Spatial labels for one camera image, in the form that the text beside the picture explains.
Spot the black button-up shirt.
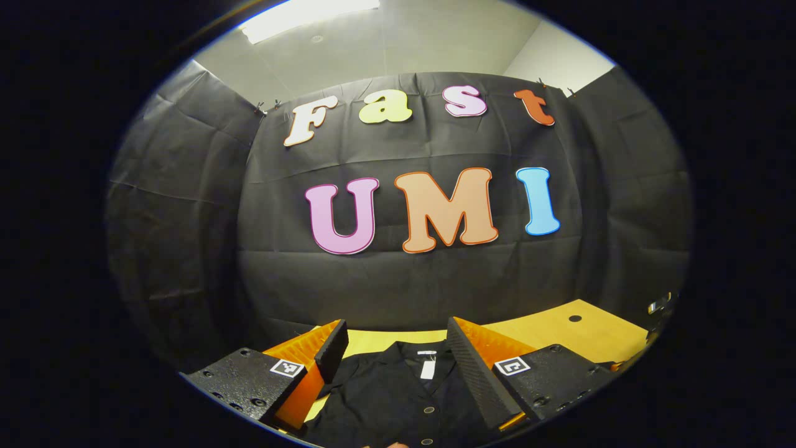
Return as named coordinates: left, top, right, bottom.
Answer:
left=303, top=339, right=507, bottom=448

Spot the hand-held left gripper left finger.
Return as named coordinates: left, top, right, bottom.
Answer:
left=180, top=319, right=350, bottom=433

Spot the black backdrop cloth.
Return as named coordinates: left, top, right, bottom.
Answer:
left=104, top=59, right=694, bottom=374

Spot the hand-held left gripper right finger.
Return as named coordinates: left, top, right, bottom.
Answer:
left=447, top=316, right=622, bottom=431

